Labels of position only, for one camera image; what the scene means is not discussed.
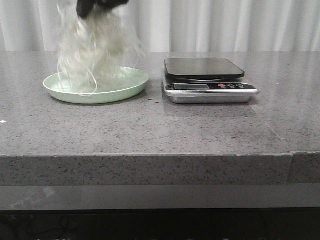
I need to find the black silver kitchen scale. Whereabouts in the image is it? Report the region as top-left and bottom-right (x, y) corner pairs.
(163, 58), (260, 104)

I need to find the white pleated curtain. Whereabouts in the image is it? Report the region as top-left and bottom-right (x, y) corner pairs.
(0, 0), (320, 52)

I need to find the white vermicelli noodle bundle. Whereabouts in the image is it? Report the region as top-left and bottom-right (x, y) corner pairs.
(57, 1), (145, 83)

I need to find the pale green round plate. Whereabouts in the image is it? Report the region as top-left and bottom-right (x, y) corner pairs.
(43, 67), (149, 105)

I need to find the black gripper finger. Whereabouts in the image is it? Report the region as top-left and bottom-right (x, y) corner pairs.
(76, 0), (96, 19)
(97, 0), (129, 10)

